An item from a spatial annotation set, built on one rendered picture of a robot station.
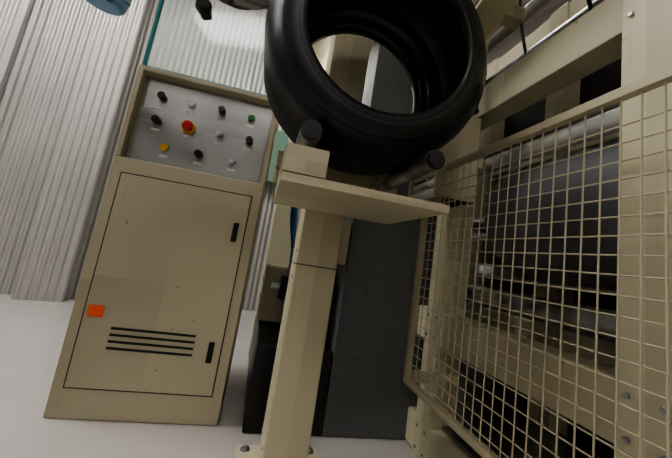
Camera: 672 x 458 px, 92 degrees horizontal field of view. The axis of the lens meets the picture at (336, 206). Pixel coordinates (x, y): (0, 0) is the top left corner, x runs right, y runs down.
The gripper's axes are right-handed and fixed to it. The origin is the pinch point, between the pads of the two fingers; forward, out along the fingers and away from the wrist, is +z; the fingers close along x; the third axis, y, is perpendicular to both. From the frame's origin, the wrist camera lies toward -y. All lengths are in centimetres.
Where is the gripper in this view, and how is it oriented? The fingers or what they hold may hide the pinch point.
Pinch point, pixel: (264, 6)
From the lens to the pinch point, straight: 93.6
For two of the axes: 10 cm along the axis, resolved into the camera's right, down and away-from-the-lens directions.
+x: -2.3, 1.2, 9.7
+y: 2.7, -9.5, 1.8
